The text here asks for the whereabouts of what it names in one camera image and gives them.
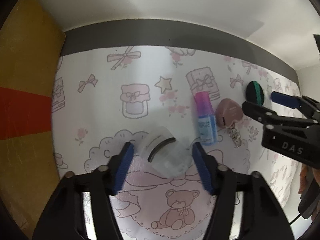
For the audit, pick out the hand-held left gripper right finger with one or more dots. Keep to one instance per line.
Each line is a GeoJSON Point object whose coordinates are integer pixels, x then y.
{"type": "Point", "coordinates": [203, 170]}

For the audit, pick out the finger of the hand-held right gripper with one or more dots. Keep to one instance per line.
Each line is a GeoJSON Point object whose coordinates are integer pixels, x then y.
{"type": "Point", "coordinates": [257, 111]}
{"type": "Point", "coordinates": [285, 99]}

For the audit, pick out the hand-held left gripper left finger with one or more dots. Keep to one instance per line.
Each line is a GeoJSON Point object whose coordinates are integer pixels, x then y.
{"type": "Point", "coordinates": [125, 167]}

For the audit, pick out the black round puff green band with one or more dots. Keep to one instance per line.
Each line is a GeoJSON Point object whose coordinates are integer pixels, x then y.
{"type": "Point", "coordinates": [255, 92]}

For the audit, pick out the clear plastic jar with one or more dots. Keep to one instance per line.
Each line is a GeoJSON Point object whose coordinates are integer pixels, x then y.
{"type": "Point", "coordinates": [170, 155]}

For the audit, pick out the pink and blue small bottle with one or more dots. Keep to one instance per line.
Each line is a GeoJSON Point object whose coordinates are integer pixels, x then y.
{"type": "Point", "coordinates": [205, 115]}

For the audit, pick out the brown cardboard box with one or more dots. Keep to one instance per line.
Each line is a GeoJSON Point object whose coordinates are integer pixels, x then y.
{"type": "Point", "coordinates": [25, 80]}

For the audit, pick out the person's right hand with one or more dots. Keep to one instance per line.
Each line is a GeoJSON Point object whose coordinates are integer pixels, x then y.
{"type": "Point", "coordinates": [304, 180]}

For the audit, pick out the white cartoon printed mat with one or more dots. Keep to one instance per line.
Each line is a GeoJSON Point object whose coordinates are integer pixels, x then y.
{"type": "Point", "coordinates": [155, 92]}

